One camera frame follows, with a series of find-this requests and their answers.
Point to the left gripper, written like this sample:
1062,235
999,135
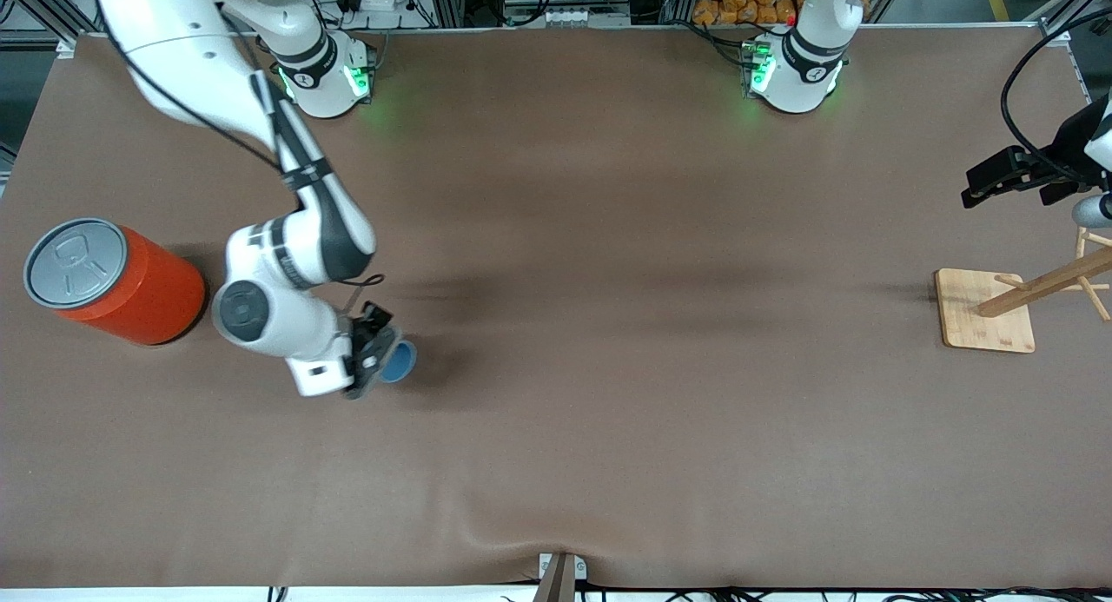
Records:
1065,144

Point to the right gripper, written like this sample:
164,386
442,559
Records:
372,319

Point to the light blue plastic cup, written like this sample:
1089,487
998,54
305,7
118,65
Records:
401,361

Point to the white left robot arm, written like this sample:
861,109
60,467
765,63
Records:
804,72

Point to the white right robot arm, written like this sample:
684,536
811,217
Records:
295,254

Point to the wooden cup rack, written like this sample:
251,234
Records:
986,320

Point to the brown table mat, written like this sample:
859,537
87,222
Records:
556,454

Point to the orange can with grey lid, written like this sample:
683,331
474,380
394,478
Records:
139,294

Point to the orange snack bag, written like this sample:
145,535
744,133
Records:
738,7

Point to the white power strip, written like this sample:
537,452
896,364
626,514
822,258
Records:
565,16

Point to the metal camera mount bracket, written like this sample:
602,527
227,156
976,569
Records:
560,576

